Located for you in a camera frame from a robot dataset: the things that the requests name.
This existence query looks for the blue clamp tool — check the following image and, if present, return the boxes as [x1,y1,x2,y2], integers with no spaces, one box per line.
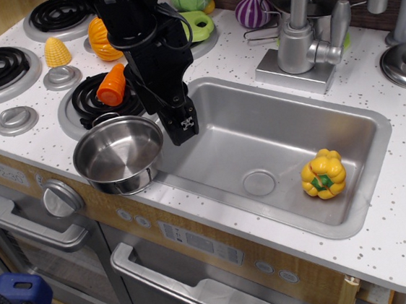
[0,273,53,304]

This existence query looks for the orange toy pumpkin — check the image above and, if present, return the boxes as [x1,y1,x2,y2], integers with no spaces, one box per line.
[87,17,123,61]

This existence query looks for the orange toy carrot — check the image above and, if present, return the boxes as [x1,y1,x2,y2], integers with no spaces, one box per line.
[96,64,126,106]

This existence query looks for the yellow toy corn cob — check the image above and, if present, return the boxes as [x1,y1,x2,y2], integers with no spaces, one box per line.
[44,37,72,68]

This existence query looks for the yellow toy bell pepper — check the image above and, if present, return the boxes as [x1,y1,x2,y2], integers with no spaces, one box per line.
[301,149,347,200]

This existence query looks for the green plastic toy piece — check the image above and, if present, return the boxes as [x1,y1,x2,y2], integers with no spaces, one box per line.
[179,10,215,43]

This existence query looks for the silver oven dial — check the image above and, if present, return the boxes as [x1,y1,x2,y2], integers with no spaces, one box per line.
[41,179,85,218]

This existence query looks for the silver stove knob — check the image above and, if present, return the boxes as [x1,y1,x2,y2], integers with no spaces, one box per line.
[0,105,39,136]
[43,65,82,92]

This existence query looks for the silver stove knob lower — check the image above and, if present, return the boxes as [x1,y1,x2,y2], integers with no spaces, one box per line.
[0,105,39,136]

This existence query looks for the black rear stove burner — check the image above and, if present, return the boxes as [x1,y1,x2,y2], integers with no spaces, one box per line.
[23,0,96,43]

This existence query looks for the purple striped toy onion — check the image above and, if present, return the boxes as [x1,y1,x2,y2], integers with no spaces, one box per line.
[235,0,274,29]

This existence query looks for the steel pot with lid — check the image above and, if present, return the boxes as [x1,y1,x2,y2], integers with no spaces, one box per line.
[243,0,351,42]

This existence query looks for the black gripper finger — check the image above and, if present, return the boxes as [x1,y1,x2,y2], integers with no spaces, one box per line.
[157,100,199,146]

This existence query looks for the small stainless steel pan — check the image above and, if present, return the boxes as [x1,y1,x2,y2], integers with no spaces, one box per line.
[73,113,163,196]

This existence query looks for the silver toy sink basin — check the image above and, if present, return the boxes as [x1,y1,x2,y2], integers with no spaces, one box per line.
[156,77,392,240]

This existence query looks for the black front stove burner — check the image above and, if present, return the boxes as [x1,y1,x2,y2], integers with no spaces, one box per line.
[57,73,146,141]

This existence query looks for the silver oven door handle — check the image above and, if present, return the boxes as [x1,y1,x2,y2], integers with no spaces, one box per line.
[0,196,90,253]

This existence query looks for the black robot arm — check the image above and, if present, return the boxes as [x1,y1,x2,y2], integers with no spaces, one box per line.
[85,0,199,146]

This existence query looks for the silver stove knob upper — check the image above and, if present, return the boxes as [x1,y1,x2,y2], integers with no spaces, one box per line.
[43,65,82,92]

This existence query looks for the silver dishwasher door handle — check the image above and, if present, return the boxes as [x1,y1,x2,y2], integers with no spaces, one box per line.
[111,239,308,304]

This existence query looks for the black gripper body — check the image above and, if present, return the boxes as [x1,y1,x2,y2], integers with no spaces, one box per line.
[125,8,193,115]

